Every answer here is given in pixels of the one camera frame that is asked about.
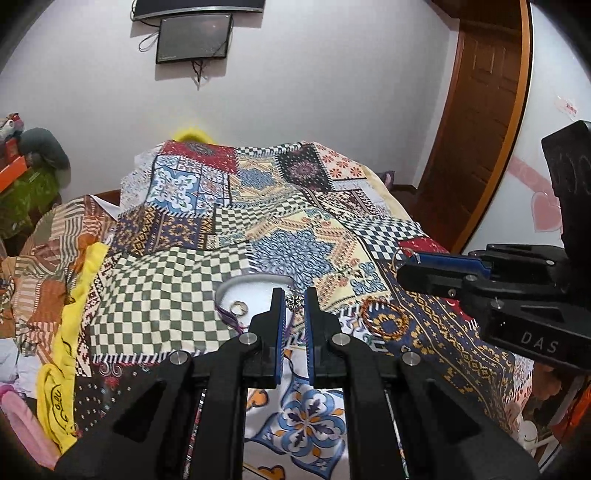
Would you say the pink heart sticker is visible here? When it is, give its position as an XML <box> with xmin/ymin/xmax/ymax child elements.
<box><xmin>510</xmin><ymin>157</ymin><xmax>562</xmax><ymax>232</ymax></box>

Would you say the grey plush pillow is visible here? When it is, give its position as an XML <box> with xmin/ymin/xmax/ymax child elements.
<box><xmin>21</xmin><ymin>128</ymin><xmax>71</xmax><ymax>172</ymax></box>

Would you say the purple cord pendant necklace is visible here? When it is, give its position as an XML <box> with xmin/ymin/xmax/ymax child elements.
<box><xmin>215</xmin><ymin>293</ymin><xmax>305</xmax><ymax>344</ymax></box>

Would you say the white sliding wardrobe door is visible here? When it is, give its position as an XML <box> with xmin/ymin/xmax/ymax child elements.
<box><xmin>462</xmin><ymin>0</ymin><xmax>591</xmax><ymax>259</ymax></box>

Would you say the green bag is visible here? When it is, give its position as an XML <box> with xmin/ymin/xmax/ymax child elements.
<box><xmin>0</xmin><ymin>166</ymin><xmax>64</xmax><ymax>241</ymax></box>

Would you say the wooden door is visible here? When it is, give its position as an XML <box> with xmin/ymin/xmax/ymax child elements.
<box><xmin>411</xmin><ymin>18</ymin><xmax>532</xmax><ymax>254</ymax></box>

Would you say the yellow plush cushion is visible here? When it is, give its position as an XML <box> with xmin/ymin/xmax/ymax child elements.
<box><xmin>173</xmin><ymin>124</ymin><xmax>218</xmax><ymax>144</ymax></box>

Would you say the striped orange bedsheet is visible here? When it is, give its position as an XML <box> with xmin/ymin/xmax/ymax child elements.
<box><xmin>0</xmin><ymin>194</ymin><xmax>117</xmax><ymax>344</ymax></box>

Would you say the orange bead bracelet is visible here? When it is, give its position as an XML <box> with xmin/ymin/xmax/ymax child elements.
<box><xmin>360</xmin><ymin>299</ymin><xmax>410</xmax><ymax>337</ymax></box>

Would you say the white round tray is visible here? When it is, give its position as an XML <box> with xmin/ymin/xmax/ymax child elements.
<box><xmin>216</xmin><ymin>275</ymin><xmax>297</xmax><ymax>334</ymax></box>

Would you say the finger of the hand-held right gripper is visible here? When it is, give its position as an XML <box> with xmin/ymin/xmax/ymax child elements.
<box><xmin>413</xmin><ymin>251</ymin><xmax>493</xmax><ymax>278</ymax></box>
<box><xmin>397</xmin><ymin>263</ymin><xmax>477</xmax><ymax>302</ymax></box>

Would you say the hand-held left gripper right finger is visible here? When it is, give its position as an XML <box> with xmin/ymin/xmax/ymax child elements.
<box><xmin>302</xmin><ymin>287</ymin><xmax>541</xmax><ymax>480</ymax></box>

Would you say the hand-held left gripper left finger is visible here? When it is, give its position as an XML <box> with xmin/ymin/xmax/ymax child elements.
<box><xmin>55</xmin><ymin>287</ymin><xmax>287</xmax><ymax>480</ymax></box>

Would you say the small black wall monitor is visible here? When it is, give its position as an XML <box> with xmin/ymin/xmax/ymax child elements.
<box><xmin>156</xmin><ymin>13</ymin><xmax>234</xmax><ymax>64</ymax></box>

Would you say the pink cloth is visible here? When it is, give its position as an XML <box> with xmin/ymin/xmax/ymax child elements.
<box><xmin>0</xmin><ymin>383</ymin><xmax>61</xmax><ymax>469</ymax></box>

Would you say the black wall television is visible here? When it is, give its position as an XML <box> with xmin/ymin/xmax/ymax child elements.
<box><xmin>130</xmin><ymin>0</ymin><xmax>266</xmax><ymax>21</ymax></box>

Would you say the yellow cloth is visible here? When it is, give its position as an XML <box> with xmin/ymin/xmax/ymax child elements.
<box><xmin>37</xmin><ymin>242</ymin><xmax>110</xmax><ymax>454</ymax></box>

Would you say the thin gold hoop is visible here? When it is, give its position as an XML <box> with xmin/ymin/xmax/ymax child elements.
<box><xmin>394</xmin><ymin>248</ymin><xmax>419</xmax><ymax>271</ymax></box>

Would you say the orange box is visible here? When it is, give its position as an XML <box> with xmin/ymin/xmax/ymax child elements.
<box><xmin>0</xmin><ymin>154</ymin><xmax>28</xmax><ymax>193</ymax></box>

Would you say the pile of bags and clothes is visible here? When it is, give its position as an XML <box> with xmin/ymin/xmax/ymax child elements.
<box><xmin>0</xmin><ymin>113</ymin><xmax>25</xmax><ymax>141</ymax></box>

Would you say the colourful patchwork blanket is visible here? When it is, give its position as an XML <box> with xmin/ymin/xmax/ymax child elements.
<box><xmin>74</xmin><ymin>138</ymin><xmax>536</xmax><ymax>480</ymax></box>

